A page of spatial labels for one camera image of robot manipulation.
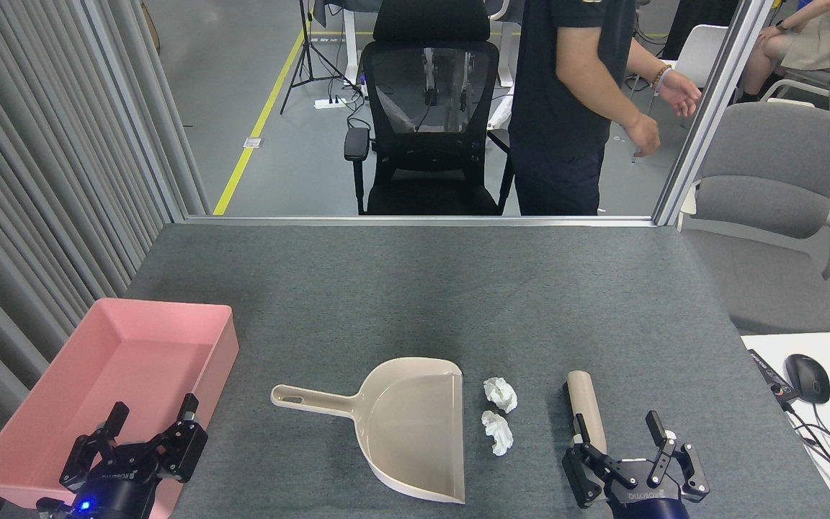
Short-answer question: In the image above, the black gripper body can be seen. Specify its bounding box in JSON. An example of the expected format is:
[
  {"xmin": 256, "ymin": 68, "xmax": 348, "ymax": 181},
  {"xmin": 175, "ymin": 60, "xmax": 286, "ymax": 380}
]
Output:
[
  {"xmin": 37, "ymin": 458, "xmax": 179, "ymax": 519},
  {"xmin": 606, "ymin": 476, "xmax": 691, "ymax": 519}
]

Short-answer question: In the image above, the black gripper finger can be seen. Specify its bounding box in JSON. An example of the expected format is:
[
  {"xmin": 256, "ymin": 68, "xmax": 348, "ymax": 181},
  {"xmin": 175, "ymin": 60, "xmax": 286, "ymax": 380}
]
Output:
[
  {"xmin": 563, "ymin": 414, "xmax": 639, "ymax": 509},
  {"xmin": 145, "ymin": 393, "xmax": 208, "ymax": 482},
  {"xmin": 646, "ymin": 411, "xmax": 710, "ymax": 503},
  {"xmin": 60, "ymin": 402, "xmax": 130, "ymax": 492}
]

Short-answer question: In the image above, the beige hand brush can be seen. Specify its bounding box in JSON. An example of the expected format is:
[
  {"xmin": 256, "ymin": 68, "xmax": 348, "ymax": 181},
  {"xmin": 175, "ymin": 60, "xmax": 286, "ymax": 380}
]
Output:
[{"xmin": 563, "ymin": 371, "xmax": 608, "ymax": 456}]

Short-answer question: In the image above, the white paper ball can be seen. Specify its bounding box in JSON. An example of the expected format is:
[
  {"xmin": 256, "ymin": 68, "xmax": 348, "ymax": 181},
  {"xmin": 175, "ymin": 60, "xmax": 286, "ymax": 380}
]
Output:
[
  {"xmin": 481, "ymin": 410, "xmax": 514, "ymax": 456},
  {"xmin": 483, "ymin": 377, "xmax": 518, "ymax": 414}
]

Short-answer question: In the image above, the beige plastic dustpan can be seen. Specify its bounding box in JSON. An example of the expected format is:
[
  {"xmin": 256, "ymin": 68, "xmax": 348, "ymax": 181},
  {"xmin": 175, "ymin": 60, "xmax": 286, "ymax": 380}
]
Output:
[{"xmin": 271, "ymin": 357, "xmax": 466, "ymax": 504}]

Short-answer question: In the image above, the pink plastic bin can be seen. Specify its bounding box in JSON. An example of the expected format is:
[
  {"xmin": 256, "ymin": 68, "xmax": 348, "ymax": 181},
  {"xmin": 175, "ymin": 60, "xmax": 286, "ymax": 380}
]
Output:
[{"xmin": 0, "ymin": 298, "xmax": 239, "ymax": 519}]

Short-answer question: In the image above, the small black device box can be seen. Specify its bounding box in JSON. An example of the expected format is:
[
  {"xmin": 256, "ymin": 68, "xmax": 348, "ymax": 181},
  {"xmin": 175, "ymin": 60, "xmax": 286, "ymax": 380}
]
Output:
[{"xmin": 746, "ymin": 349, "xmax": 801, "ymax": 404}]

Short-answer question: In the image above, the black computer mouse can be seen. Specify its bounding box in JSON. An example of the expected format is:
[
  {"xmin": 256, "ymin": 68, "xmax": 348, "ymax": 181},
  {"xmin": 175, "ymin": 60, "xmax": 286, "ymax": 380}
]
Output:
[{"xmin": 785, "ymin": 353, "xmax": 830, "ymax": 404}]

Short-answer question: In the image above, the grey pleated curtain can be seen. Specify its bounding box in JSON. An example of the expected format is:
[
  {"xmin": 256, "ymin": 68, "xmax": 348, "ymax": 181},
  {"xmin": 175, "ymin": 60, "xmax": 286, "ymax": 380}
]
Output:
[{"xmin": 0, "ymin": 0, "xmax": 210, "ymax": 519}]

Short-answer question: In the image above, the grey padded armchair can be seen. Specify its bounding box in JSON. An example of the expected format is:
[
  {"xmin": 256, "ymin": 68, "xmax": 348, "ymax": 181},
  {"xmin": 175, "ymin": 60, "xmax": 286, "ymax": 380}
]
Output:
[{"xmin": 678, "ymin": 99, "xmax": 830, "ymax": 334}]

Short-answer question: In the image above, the black mesh office chair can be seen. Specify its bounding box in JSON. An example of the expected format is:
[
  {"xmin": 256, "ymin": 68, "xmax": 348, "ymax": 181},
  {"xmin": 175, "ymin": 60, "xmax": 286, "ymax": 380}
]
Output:
[{"xmin": 344, "ymin": 0, "xmax": 515, "ymax": 216}]

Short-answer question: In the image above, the black tripod stand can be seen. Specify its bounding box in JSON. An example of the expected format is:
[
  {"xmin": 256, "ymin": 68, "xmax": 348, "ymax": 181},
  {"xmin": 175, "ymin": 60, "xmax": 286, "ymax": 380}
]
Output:
[{"xmin": 280, "ymin": 0, "xmax": 347, "ymax": 115}]

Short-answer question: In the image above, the white plastic chair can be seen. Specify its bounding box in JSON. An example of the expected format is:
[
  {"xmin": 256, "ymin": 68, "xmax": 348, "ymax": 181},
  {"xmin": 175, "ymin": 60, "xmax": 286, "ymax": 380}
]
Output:
[{"xmin": 646, "ymin": 24, "xmax": 730, "ymax": 116}]

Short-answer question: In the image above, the white standing desk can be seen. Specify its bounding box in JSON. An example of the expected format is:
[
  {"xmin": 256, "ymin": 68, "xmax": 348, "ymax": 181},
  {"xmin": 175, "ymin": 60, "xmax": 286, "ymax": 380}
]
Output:
[{"xmin": 314, "ymin": 0, "xmax": 524, "ymax": 89}]

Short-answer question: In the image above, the seated person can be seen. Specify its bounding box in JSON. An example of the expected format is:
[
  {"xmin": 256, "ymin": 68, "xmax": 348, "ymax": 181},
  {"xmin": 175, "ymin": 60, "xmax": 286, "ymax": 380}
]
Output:
[{"xmin": 736, "ymin": 0, "xmax": 830, "ymax": 103}]

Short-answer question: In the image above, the black desk cable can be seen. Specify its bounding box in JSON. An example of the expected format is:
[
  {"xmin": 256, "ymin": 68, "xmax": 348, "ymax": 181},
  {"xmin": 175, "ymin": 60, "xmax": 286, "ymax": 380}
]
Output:
[{"xmin": 782, "ymin": 400, "xmax": 830, "ymax": 478}]

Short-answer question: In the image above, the silver table edge rail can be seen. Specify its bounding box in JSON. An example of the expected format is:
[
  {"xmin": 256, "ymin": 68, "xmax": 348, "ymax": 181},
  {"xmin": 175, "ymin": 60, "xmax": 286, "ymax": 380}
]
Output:
[{"xmin": 184, "ymin": 215, "xmax": 657, "ymax": 228}]

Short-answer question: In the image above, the silver aluminium post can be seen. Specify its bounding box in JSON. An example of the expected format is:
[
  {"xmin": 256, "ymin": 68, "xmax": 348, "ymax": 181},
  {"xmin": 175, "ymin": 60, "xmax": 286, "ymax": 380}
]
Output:
[{"xmin": 653, "ymin": 0, "xmax": 776, "ymax": 226}]

